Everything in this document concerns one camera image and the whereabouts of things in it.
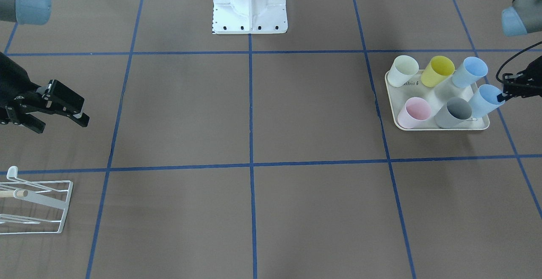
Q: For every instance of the white cream cup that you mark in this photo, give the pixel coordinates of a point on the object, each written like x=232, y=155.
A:
x=402, y=70

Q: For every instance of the white wire cup rack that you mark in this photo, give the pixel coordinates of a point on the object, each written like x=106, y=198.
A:
x=33, y=207

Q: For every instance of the light blue cup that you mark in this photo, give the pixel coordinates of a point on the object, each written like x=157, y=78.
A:
x=485, y=100

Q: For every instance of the cream plastic tray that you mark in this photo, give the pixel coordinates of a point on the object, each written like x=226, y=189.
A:
x=436, y=97

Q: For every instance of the yellow cup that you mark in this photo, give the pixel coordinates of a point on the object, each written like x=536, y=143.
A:
x=438, y=69

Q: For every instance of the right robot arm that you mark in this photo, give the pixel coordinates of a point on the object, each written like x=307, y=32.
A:
x=33, y=12

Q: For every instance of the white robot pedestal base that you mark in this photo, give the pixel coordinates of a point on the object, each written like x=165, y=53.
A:
x=249, y=17

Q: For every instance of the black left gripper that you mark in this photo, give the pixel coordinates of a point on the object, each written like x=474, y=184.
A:
x=534, y=87

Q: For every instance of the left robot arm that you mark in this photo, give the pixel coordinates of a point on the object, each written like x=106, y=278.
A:
x=521, y=18

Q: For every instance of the pink cup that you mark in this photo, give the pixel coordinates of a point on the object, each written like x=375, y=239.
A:
x=414, y=112

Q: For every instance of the grey cup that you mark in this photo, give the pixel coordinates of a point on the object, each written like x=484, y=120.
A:
x=455, y=111

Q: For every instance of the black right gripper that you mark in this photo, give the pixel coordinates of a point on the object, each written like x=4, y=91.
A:
x=12, y=80

